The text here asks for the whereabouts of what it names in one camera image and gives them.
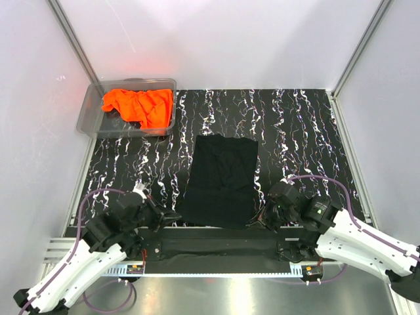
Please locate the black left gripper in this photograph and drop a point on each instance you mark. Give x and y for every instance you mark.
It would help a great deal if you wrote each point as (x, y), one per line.
(158, 213)

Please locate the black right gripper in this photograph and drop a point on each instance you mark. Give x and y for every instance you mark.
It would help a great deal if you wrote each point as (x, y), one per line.
(267, 218)

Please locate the black t shirt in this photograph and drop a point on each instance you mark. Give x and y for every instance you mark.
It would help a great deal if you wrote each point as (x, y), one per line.
(220, 190)

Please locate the clear plastic bin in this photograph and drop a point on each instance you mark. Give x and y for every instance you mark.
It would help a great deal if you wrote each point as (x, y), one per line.
(98, 124)

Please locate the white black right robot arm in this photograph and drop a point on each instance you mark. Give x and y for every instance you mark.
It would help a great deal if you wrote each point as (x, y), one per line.
(332, 232)

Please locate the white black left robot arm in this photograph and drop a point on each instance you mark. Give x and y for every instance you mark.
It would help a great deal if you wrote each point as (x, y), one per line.
(106, 240)

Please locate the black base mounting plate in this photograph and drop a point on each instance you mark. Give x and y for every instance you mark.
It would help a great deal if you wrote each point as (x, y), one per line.
(197, 251)

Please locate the right black connector box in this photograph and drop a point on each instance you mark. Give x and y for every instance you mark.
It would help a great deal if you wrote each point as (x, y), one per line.
(313, 274)

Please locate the orange t shirt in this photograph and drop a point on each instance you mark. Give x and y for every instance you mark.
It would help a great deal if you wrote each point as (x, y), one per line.
(151, 109)

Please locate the white slotted cable duct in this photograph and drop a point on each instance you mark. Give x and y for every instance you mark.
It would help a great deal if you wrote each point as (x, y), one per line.
(118, 270)

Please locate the aluminium front rail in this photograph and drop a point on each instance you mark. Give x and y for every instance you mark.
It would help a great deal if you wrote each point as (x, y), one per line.
(57, 248)

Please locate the right aluminium frame post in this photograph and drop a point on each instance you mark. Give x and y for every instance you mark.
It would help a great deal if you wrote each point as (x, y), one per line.
(376, 19)

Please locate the aluminium frame post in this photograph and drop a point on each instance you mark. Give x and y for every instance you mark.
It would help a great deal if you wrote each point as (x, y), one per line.
(376, 19)
(70, 35)

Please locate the left aluminium frame post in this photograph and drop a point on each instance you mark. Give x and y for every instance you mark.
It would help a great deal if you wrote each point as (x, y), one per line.
(70, 35)

